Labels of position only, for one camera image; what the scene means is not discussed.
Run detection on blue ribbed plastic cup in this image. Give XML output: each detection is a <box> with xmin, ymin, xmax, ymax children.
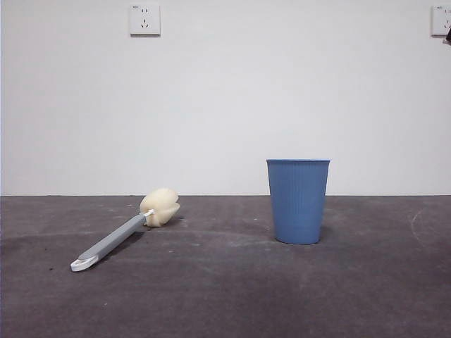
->
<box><xmin>266</xmin><ymin>158</ymin><xmax>331</xmax><ymax>245</ymax></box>

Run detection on white wall socket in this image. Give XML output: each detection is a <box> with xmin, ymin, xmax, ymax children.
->
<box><xmin>431</xmin><ymin>5</ymin><xmax>451</xmax><ymax>37</ymax></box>
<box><xmin>129</xmin><ymin>4</ymin><xmax>161</xmax><ymax>37</ymax></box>

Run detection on grey-handled sponge cup brush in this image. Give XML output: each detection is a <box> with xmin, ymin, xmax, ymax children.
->
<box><xmin>69</xmin><ymin>188</ymin><xmax>182</xmax><ymax>273</ymax></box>

